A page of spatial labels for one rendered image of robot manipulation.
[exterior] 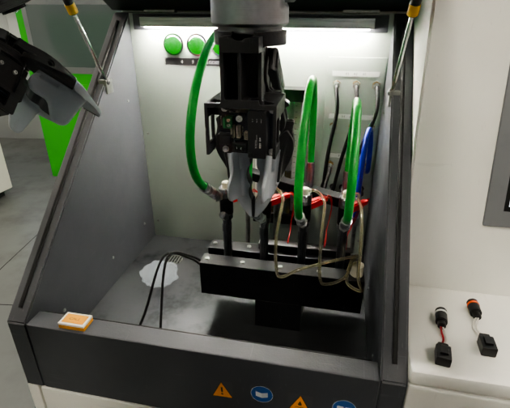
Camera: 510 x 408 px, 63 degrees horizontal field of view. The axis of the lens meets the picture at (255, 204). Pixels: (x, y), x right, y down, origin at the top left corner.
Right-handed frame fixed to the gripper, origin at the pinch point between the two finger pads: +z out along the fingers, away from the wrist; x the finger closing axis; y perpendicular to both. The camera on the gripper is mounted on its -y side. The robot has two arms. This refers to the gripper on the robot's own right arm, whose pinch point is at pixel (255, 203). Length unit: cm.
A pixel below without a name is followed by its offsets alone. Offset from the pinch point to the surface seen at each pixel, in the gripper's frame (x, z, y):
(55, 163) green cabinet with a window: -230, 105, -253
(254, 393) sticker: -0.7, 37.1, -2.9
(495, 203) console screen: 38.1, 10.0, -28.8
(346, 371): 13.8, 29.9, -3.8
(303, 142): 4.2, -3.1, -15.9
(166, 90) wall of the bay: -35, -2, -57
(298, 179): 4.0, 1.9, -13.6
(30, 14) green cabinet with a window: -222, -14, -253
